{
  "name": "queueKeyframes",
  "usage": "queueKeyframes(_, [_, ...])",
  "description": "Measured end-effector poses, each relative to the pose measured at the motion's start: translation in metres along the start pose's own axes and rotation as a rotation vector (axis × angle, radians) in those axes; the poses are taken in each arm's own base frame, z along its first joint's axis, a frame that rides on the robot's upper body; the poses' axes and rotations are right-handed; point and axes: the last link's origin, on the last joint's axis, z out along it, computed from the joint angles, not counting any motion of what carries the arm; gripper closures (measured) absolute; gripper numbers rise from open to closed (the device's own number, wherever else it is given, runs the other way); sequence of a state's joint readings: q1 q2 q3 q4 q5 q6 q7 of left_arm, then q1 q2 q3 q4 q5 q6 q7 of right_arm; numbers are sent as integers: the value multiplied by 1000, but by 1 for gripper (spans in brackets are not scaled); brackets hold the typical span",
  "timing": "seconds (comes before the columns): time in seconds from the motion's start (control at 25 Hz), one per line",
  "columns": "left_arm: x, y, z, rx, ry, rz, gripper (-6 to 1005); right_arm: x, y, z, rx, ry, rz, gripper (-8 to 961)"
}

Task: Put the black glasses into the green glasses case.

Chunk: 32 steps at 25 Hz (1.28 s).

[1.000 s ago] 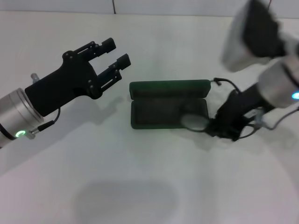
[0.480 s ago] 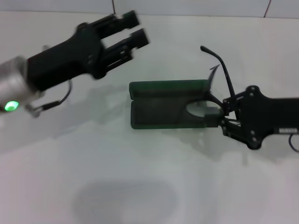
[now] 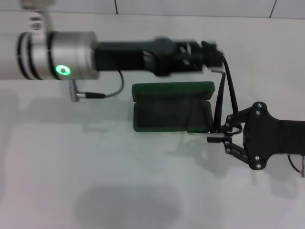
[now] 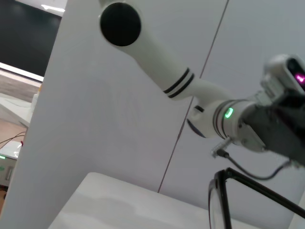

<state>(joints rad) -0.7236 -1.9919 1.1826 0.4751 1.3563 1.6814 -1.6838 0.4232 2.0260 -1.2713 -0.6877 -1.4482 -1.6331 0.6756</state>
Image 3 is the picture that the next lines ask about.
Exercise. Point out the black glasses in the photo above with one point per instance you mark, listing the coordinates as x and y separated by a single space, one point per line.
232 90

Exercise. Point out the green glasses case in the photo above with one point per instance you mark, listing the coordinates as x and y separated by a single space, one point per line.
166 112

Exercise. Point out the silver camera mount bracket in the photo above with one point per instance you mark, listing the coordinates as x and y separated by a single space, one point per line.
38 19

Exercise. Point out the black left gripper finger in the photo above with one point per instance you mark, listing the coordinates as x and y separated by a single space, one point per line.
213 59
210 46

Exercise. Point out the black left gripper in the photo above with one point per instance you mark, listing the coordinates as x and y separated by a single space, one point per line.
133 56

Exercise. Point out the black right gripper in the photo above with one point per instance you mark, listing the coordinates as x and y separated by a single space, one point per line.
274 138

